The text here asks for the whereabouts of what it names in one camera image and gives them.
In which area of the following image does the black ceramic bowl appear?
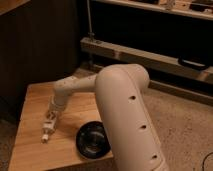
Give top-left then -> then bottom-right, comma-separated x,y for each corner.
76,121 -> 111,159

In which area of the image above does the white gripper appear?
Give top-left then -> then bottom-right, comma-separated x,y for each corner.
45,96 -> 67,128

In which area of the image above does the black cable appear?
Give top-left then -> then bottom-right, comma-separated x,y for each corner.
199,151 -> 213,171

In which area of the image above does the wooden table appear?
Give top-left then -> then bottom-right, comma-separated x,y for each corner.
7,79 -> 114,171

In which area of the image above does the grey metal beam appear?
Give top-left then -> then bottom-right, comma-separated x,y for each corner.
80,37 -> 213,84

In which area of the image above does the wooden shelf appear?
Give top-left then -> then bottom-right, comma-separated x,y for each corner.
94,0 -> 213,21

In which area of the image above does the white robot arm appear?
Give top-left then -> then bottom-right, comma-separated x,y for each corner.
42,64 -> 169,171

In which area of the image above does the metal pole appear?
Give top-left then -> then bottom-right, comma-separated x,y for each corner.
86,0 -> 94,41

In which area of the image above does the black handle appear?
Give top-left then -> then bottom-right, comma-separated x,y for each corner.
178,58 -> 210,70

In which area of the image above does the white plastic bottle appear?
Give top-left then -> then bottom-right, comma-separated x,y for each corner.
41,121 -> 55,143

